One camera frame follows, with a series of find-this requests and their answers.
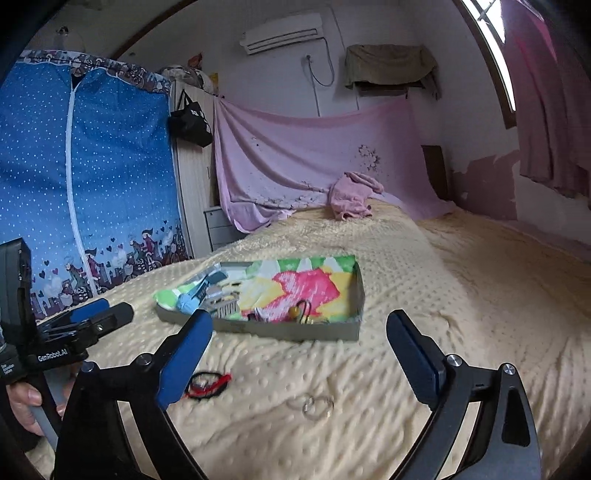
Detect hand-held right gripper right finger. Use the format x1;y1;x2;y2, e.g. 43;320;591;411
386;309;541;480

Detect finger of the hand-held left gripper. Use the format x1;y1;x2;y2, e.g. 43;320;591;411
44;302;134;344
37;298;112;329

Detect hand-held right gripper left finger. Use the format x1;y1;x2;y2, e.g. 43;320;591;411
54;308;214;480

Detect red and black cord bracelet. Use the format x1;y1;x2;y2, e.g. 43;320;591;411
185;370;232;400

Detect blue wristwatch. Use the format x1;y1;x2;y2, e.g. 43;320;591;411
175;270;228;315

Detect grey shallow cardboard box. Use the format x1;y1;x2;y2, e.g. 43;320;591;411
154;255;366;343

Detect cord necklace with yellow pendant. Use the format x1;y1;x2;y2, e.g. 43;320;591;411
285;299;329;326

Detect clear hair tie rings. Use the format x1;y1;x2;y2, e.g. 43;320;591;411
301;396;334;420

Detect person's left hand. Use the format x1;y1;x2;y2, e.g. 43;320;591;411
7;364;79;437

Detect colourful printed cloth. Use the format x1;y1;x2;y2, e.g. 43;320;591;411
154;256;358;324

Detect blue dotted wardrobe cover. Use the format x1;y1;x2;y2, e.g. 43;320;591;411
0;48;192;324

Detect grey drawer unit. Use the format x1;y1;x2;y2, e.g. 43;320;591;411
204;205;247;252

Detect light wooden cabinet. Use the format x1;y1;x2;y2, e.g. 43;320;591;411
168;80;223;259

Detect crumpled pink towel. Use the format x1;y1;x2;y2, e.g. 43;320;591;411
329;172;385;221

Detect dark brown board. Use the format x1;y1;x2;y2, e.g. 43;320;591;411
421;144;451;200

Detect black tote bag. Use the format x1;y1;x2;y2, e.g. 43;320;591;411
167;90;214;148

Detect pink hanging sheet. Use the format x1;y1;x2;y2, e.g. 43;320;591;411
213;97;455;234

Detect fabric bundle atop cabinet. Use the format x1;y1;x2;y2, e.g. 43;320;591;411
157;53;221;97

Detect pink curtain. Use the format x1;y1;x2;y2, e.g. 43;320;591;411
503;0;591;199

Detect olive cloth on shelf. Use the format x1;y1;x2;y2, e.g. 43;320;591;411
344;44;439;100

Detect white air conditioner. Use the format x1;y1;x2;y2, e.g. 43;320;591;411
239;13;324;56

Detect brown window frame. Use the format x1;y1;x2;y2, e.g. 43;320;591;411
450;0;519;130

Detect air conditioner power cable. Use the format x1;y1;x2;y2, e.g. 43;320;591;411
305;37;336;88

